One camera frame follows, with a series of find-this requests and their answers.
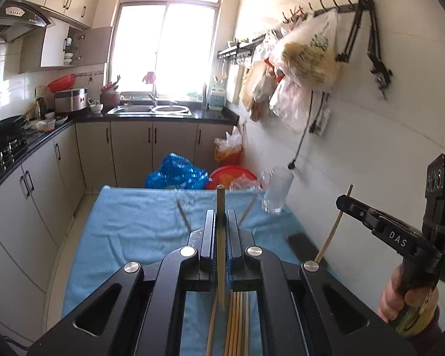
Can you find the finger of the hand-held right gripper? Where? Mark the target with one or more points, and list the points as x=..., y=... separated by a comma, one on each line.
x=358, y=211

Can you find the small white bowl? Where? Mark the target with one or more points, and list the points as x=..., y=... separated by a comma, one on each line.
x=96, y=107

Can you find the steel range hood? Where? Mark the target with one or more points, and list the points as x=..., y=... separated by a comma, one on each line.
x=18, y=18

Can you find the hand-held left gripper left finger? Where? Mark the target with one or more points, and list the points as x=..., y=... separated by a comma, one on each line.
x=214, y=271

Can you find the black wok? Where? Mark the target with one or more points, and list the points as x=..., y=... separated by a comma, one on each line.
x=5, y=126

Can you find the person's right forearm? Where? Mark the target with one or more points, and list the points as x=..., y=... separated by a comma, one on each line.
x=430, y=341

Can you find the black countertop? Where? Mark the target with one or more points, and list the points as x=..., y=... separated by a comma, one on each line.
x=207, y=115

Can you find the black wall rack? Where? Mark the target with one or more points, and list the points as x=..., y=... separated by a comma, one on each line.
x=241, y=49

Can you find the blue and white soap container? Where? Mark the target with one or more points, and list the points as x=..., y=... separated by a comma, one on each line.
x=217, y=100

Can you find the brown utensil pot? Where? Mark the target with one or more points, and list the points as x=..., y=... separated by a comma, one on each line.
x=110, y=98

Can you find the person's right hand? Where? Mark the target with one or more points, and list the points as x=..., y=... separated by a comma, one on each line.
x=389, y=296

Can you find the blue towel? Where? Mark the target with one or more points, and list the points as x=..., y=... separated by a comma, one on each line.
x=133, y=222

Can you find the open cabinet door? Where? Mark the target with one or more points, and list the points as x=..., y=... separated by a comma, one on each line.
x=96, y=44

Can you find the kitchen window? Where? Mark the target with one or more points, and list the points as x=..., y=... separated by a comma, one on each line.
x=170, y=44

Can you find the orange trash bin with bag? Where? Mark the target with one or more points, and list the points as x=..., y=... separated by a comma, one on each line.
x=228, y=152

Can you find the white power strip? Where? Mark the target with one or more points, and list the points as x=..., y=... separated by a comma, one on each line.
x=323, y=122

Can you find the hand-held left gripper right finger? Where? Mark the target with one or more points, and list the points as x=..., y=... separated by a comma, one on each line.
x=229, y=271

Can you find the stacked dishes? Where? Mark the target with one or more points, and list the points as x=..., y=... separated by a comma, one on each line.
x=68, y=55

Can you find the single wooden chopstick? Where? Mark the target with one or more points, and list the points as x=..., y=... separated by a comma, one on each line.
x=184, y=215
x=221, y=230
x=332, y=233
x=247, y=207

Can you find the steel rice cooker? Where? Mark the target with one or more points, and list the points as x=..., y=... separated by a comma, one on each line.
x=71, y=100

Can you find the black hook rail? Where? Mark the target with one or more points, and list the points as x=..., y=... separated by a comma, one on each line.
x=341, y=8

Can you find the bunch of hanging plastic bags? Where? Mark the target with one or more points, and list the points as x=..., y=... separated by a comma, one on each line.
x=307, y=59

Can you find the red plastic basin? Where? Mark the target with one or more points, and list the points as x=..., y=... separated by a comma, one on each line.
x=222, y=176

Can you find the cream lower cabinets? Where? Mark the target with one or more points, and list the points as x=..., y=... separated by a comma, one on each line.
x=133, y=148

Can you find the steel kettle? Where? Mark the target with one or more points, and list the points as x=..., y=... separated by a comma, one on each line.
x=41, y=107

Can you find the bundle of wooden chopsticks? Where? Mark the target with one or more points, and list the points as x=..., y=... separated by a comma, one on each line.
x=237, y=322

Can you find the blue plastic bag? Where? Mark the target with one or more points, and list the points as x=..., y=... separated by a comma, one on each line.
x=174, y=174

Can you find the clear bag with orange contents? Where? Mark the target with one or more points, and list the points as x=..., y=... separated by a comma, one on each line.
x=243, y=183

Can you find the red plastic colander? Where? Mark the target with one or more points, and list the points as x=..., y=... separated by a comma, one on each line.
x=61, y=82

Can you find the gas stove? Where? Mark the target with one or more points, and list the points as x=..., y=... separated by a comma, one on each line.
x=3, y=152

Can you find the steel faucet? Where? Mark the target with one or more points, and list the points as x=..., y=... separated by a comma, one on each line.
x=154, y=100

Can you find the pink rubber glove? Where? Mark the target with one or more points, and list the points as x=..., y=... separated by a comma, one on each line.
x=148, y=77

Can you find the steel sink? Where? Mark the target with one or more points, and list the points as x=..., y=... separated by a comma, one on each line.
x=148, y=110

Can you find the glass beer mug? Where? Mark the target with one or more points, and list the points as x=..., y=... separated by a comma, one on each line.
x=278, y=191

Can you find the hanging kitchen utensil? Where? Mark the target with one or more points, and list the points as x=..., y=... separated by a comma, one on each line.
x=218, y=76

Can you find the small food bowls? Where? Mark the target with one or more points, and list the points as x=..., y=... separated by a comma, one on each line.
x=52, y=124

